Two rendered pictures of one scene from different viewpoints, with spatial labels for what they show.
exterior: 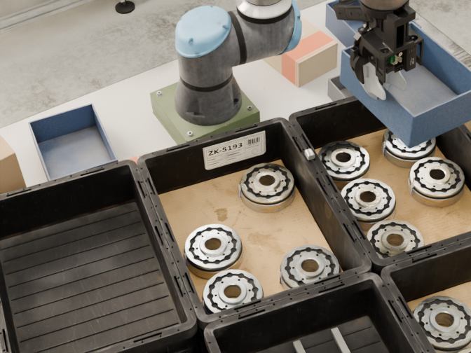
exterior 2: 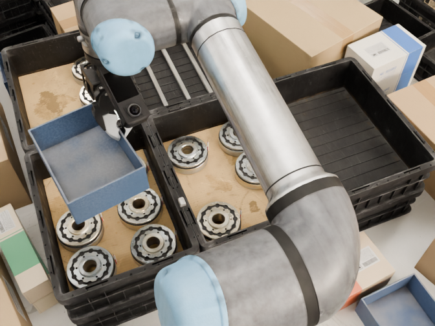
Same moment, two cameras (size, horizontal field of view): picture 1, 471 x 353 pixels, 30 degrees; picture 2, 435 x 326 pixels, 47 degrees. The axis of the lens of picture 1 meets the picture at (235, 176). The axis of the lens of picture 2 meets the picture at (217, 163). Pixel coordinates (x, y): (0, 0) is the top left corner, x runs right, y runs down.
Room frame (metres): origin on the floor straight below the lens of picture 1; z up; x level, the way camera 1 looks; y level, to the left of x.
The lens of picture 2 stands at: (1.72, -0.12, 1.86)
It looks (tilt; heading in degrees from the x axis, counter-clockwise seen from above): 53 degrees down; 174
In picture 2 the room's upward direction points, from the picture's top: straight up
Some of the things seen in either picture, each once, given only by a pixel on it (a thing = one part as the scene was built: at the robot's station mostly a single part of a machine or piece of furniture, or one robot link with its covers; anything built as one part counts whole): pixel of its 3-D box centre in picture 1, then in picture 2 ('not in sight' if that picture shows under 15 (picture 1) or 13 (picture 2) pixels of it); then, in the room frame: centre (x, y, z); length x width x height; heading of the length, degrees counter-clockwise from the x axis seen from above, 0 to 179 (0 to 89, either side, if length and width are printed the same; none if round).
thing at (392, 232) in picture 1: (394, 240); not in sight; (0.97, -0.27, 0.86); 0.05 x 0.05 x 0.01
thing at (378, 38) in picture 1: (387, 31); (107, 72); (1.05, -0.24, 1.26); 0.09 x 0.08 x 0.12; 25
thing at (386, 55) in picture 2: not in sight; (382, 57); (0.61, 0.50, 0.84); 0.20 x 0.12 x 0.09; 114
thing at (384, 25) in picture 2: not in sight; (385, 46); (-0.10, 0.88, 0.26); 0.40 x 0.30 x 0.23; 27
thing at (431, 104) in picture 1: (411, 82); (89, 158); (1.12, -0.31, 1.10); 0.20 x 0.15 x 0.07; 26
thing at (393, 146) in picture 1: (409, 139); (90, 267); (1.22, -0.35, 0.86); 0.10 x 0.10 x 0.01
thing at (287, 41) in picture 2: not in sight; (298, 29); (0.41, 0.28, 0.80); 0.40 x 0.30 x 0.20; 31
